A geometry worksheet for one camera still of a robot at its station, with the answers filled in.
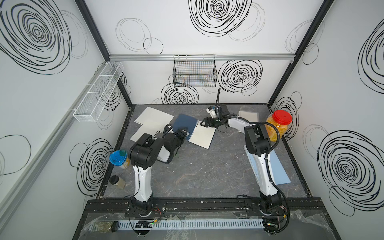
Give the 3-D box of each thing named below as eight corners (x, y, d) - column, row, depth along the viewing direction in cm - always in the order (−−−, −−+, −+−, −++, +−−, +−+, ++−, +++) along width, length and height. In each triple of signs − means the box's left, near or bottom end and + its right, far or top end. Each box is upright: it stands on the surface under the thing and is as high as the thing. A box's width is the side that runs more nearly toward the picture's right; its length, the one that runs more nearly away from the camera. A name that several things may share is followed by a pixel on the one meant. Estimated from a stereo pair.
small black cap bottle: (114, 186, 82) (107, 181, 76) (119, 179, 85) (112, 173, 78) (124, 190, 81) (117, 186, 74) (128, 183, 83) (123, 178, 76)
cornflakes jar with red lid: (263, 142, 100) (276, 124, 84) (258, 128, 107) (270, 109, 92) (281, 142, 100) (298, 124, 84) (275, 128, 107) (289, 109, 92)
